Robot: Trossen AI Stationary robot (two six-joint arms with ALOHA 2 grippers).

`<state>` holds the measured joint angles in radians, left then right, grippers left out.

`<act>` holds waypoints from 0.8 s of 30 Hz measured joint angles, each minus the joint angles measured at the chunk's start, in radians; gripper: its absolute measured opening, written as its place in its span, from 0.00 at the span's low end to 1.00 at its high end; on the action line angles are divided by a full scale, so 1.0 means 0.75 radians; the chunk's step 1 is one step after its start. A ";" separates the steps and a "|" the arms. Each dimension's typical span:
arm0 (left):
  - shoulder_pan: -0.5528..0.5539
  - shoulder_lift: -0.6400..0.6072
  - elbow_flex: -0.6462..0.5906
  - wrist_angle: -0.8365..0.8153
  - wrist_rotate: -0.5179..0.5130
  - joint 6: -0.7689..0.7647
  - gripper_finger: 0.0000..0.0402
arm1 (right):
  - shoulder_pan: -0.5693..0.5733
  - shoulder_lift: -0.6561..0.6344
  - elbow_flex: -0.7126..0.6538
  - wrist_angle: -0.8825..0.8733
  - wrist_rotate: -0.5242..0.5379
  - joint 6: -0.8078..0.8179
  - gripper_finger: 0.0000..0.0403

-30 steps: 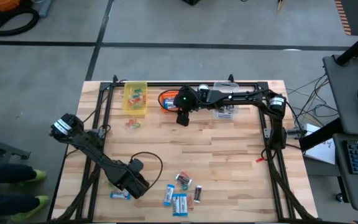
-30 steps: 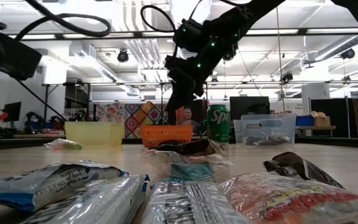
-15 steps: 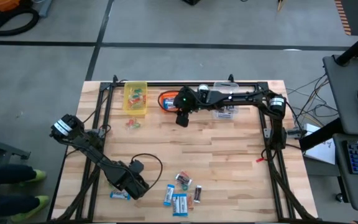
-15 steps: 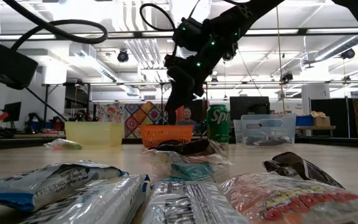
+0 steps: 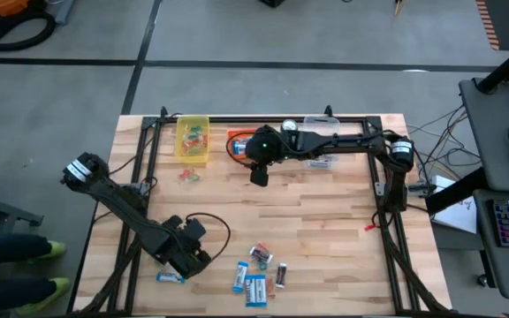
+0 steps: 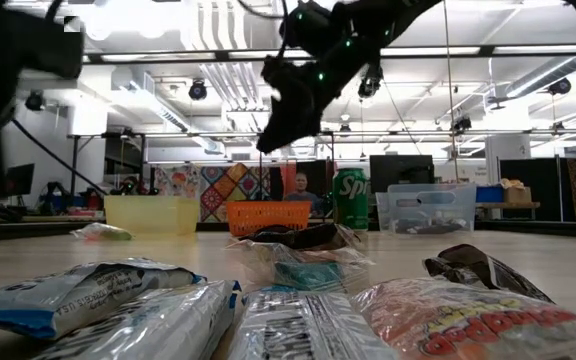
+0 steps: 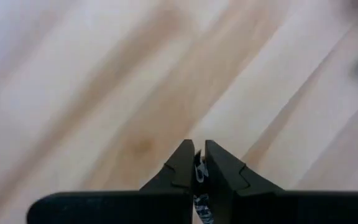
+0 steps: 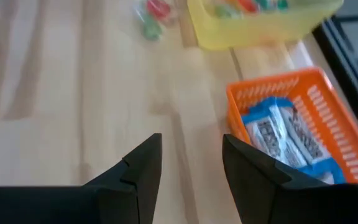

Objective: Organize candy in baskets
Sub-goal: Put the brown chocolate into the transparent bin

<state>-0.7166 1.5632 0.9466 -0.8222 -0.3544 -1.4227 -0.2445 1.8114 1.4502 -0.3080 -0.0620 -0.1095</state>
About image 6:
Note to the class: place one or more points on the orange gummy candy pack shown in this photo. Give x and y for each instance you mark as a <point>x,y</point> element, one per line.
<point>468,330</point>

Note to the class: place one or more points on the small black monitor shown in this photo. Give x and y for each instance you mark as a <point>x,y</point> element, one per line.
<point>20,180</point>

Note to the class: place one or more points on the seated person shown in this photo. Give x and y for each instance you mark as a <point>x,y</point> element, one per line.
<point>303,192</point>

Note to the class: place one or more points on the green gummy candy pack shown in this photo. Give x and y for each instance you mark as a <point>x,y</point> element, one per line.
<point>308,275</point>

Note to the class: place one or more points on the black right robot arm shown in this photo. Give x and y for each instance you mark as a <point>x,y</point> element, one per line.
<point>368,20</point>

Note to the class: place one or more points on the orange hanging cloth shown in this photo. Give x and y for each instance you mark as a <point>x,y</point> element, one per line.
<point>288,175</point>

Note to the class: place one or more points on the black partition panel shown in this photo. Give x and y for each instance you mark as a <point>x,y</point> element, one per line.
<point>543,185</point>

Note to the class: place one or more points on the black metal rig frame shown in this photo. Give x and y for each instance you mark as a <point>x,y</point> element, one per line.
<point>74,165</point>

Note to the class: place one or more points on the black ceiling camera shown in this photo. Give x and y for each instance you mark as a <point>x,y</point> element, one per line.
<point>559,86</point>
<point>197,91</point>
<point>369,87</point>
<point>35,101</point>

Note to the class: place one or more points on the cardboard box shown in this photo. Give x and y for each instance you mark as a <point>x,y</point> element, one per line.
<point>517,192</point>

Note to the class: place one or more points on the floral fabric panel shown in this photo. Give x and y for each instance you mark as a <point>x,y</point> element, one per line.
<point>178,181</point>

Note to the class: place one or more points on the colourful patchwork quilt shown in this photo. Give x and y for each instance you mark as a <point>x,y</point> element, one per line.
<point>228,190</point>

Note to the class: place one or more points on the black overhead rig beam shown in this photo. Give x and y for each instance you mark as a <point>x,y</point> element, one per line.
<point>488,50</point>

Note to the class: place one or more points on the large black monitor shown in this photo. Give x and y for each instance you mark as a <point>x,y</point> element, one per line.
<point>400,172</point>

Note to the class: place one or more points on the green Sprite can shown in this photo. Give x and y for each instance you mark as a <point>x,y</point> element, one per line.
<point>350,200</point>

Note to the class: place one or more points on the orange slotted plastic basket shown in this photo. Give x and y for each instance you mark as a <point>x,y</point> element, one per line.
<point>268,217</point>

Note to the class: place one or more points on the yellow plastic basket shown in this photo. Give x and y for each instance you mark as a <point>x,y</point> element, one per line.
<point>150,215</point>

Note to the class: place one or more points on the pink green candy pack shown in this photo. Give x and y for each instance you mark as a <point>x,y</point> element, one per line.
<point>103,232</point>

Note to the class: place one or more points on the blue box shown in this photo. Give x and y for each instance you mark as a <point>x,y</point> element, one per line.
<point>490,194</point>

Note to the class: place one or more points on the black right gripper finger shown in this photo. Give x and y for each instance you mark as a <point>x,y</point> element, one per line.
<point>288,132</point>

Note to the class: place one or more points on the black table edge rail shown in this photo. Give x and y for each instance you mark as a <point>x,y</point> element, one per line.
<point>28,233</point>

